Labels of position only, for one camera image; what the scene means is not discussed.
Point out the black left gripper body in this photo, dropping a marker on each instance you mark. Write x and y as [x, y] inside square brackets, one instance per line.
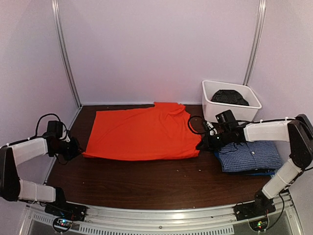
[68, 151]

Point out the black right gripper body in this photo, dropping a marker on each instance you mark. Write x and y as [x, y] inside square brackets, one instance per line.
[216, 144]

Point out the blue checked button shirt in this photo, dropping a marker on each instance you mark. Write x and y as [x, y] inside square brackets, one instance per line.
[257, 155]

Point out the orange garment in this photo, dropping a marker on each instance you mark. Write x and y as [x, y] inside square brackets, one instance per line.
[160, 132]

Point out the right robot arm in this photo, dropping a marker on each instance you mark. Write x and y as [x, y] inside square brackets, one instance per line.
[280, 146]

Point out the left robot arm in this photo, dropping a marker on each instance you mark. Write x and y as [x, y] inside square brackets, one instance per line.
[55, 141]

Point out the white plastic laundry bin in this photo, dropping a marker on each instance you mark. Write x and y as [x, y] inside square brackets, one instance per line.
[211, 108]

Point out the folded blue garment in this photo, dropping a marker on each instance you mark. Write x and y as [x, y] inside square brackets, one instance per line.
[239, 160]

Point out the dark garment in bin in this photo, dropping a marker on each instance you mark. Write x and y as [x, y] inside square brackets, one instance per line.
[229, 97]

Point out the folded black garment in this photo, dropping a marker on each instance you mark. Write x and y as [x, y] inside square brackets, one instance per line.
[254, 172]

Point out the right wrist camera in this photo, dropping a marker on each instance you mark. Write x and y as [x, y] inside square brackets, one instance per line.
[209, 128]

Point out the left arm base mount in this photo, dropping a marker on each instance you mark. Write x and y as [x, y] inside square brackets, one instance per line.
[66, 215]

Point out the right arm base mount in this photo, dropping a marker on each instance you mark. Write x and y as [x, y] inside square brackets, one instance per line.
[254, 213]

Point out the aluminium front rail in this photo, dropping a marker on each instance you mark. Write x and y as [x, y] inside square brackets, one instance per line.
[220, 220]

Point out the right aluminium corner post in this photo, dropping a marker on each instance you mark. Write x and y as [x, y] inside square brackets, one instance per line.
[260, 20]

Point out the aluminium corner post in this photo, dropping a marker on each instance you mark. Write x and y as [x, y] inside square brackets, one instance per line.
[260, 20]
[64, 53]

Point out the left aluminium corner post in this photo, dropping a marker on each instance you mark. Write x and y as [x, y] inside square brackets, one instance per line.
[64, 53]

